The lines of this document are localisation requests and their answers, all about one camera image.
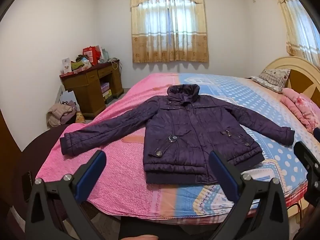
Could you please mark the green cloth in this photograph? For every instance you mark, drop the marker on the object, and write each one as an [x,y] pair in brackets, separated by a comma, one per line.
[77,66]

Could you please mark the brown wooden door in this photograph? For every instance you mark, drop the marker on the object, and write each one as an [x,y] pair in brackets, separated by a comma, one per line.
[7,142]

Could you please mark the grey patterned pillow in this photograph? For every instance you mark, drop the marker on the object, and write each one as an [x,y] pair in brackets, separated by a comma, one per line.
[271,80]

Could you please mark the colourful printed bag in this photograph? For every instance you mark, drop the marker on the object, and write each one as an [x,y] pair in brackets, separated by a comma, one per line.
[80,118]

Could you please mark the white paper bag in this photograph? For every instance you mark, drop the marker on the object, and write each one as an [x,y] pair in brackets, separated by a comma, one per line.
[67,97]

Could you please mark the purple padded jacket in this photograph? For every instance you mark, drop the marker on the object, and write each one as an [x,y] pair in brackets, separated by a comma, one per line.
[190,130]

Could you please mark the cream wooden headboard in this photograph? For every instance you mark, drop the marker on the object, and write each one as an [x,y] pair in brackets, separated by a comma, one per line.
[300,70]

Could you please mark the brown wooden desk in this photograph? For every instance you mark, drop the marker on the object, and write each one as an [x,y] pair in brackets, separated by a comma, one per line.
[85,90]

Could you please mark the white card box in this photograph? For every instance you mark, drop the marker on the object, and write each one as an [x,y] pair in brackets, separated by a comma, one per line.
[66,65]

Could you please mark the dark round table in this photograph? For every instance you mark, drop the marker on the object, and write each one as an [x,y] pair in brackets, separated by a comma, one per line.
[37,150]

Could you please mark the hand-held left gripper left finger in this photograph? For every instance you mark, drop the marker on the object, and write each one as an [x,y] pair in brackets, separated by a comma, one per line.
[91,177]

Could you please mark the pink floral quilt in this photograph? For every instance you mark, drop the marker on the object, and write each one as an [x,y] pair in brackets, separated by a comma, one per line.
[302,107]

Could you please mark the pile of pale clothes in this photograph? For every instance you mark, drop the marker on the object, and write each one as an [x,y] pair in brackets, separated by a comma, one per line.
[60,113]

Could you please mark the beige floral window curtain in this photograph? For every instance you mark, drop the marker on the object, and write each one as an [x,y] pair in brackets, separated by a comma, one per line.
[170,30]
[297,25]

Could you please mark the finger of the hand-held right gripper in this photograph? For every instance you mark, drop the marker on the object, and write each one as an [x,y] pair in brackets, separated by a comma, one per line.
[306,155]

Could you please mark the stack of colourful boxes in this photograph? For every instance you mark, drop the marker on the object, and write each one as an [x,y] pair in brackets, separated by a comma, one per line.
[106,92]

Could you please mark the bed with pink blue sheet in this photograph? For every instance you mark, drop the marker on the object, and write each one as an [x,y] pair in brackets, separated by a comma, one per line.
[125,180]

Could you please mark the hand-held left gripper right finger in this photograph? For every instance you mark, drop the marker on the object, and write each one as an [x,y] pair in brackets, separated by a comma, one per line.
[222,177]

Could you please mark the light blue clear container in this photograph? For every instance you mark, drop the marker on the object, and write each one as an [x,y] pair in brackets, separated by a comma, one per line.
[105,55]

